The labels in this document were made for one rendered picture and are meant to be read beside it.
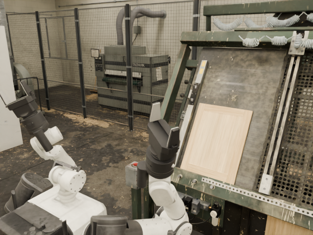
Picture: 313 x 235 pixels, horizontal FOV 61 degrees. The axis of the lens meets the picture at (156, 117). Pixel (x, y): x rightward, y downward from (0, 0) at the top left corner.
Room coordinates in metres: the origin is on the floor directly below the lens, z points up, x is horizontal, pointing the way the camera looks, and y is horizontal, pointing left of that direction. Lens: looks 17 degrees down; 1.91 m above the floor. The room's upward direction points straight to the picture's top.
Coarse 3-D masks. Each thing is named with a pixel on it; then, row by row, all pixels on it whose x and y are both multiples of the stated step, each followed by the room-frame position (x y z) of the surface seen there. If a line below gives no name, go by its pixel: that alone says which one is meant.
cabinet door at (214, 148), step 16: (208, 112) 2.09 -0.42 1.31; (224, 112) 2.02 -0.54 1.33; (240, 112) 1.96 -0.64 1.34; (192, 128) 2.07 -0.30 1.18; (208, 128) 2.01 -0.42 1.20; (224, 128) 1.95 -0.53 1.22; (240, 128) 1.89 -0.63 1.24; (192, 144) 1.99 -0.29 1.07; (208, 144) 1.93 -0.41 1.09; (224, 144) 1.87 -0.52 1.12; (240, 144) 1.82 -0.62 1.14; (192, 160) 1.91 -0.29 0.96; (208, 160) 1.86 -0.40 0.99; (224, 160) 1.80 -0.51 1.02; (208, 176) 1.78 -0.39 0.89; (224, 176) 1.73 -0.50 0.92
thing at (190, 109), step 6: (204, 60) 2.36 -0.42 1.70; (204, 66) 2.32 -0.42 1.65; (198, 72) 2.32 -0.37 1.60; (204, 72) 2.31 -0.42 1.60; (198, 78) 2.28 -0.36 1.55; (198, 90) 2.23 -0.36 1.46; (192, 108) 2.15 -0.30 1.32; (186, 114) 2.14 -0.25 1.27; (192, 114) 2.15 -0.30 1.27; (186, 120) 2.11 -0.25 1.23; (186, 126) 2.08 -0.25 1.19; (180, 132) 2.07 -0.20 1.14; (186, 132) 2.07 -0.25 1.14; (180, 138) 2.04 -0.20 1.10; (180, 144) 2.01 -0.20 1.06; (180, 150) 1.99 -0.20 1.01
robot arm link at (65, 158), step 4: (64, 152) 1.12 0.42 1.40; (64, 156) 1.11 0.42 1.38; (68, 156) 1.14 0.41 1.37; (60, 160) 1.10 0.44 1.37; (64, 160) 1.11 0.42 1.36; (68, 160) 1.13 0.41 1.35; (72, 160) 1.15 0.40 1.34; (72, 164) 1.14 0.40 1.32; (68, 168) 1.12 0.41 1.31; (80, 168) 1.16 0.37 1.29
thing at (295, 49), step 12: (300, 36) 1.86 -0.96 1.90; (300, 48) 1.94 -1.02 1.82; (300, 60) 1.97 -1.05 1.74; (288, 72) 1.91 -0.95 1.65; (288, 84) 1.87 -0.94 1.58; (288, 96) 1.81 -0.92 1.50; (288, 108) 1.77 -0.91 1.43; (276, 120) 1.75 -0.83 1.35; (276, 132) 1.71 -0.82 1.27; (276, 144) 1.69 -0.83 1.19; (276, 156) 1.62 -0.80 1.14; (264, 180) 1.56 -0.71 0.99; (264, 192) 1.52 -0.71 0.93
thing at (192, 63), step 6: (192, 60) 2.52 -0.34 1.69; (198, 60) 2.48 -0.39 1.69; (186, 66) 2.51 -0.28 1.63; (192, 66) 2.48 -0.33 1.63; (306, 66) 1.99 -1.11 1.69; (192, 72) 2.46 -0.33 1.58; (300, 72) 1.98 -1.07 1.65; (192, 78) 2.42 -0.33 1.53; (186, 90) 2.38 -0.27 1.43; (186, 96) 2.35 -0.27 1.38; (180, 108) 2.31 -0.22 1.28; (180, 114) 2.27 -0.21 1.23; (174, 126) 2.22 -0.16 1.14; (282, 150) 1.71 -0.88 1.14; (288, 156) 1.67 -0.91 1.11; (294, 162) 1.63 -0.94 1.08; (312, 162) 1.59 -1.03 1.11
